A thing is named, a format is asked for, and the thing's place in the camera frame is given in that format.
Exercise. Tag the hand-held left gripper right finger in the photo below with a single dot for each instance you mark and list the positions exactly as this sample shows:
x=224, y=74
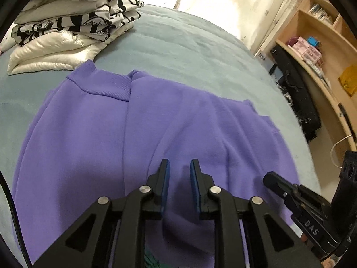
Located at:
x=193, y=184

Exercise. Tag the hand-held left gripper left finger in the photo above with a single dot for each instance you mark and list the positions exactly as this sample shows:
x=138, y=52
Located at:
x=166, y=178

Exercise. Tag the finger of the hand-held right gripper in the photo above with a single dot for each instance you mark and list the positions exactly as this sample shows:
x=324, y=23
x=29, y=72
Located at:
x=306, y=215

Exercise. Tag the purple sweatshirt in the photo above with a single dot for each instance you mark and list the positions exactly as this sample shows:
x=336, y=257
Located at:
x=97, y=134

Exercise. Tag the stack of folded clothes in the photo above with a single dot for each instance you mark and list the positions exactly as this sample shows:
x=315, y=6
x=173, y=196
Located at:
x=55, y=53

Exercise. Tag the yellow bag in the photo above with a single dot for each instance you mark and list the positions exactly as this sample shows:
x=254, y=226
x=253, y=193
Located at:
x=348, y=81

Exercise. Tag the black instrument case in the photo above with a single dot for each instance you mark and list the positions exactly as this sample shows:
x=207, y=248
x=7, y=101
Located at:
x=295, y=89

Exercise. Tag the wooden shelf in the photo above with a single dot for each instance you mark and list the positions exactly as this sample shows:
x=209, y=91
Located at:
x=329, y=69

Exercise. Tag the grey-green bed blanket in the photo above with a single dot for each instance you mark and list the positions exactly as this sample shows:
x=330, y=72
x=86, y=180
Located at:
x=195, y=50

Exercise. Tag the pink patterned box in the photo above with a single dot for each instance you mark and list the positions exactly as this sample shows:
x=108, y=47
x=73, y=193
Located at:
x=300, y=44
x=312, y=53

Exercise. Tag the blue small box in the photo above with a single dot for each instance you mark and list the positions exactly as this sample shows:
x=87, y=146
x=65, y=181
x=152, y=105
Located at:
x=313, y=41

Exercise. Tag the black and white patterned garment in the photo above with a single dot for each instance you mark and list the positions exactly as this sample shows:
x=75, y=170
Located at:
x=83, y=22

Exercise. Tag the row of books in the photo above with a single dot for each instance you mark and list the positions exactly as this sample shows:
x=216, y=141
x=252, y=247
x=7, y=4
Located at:
x=320, y=12

